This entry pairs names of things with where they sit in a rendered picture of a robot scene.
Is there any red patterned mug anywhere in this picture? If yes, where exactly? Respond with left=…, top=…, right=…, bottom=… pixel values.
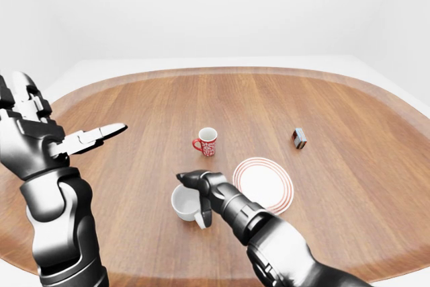
left=191, top=126, right=218, bottom=158

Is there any small printed box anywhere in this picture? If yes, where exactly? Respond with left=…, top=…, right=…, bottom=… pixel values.
left=291, top=128, right=308, bottom=149

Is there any white plate with red rings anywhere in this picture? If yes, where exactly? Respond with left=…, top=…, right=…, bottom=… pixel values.
left=232, top=157, right=295, bottom=216

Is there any white mug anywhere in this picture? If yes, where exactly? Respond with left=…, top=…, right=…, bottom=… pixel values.
left=171, top=183, right=206, bottom=231

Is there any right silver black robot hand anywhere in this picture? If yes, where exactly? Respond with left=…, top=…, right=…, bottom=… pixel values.
left=175, top=169, right=235, bottom=229

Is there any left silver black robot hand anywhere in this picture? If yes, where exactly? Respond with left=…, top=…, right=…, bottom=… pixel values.
left=0, top=71, right=129, bottom=182

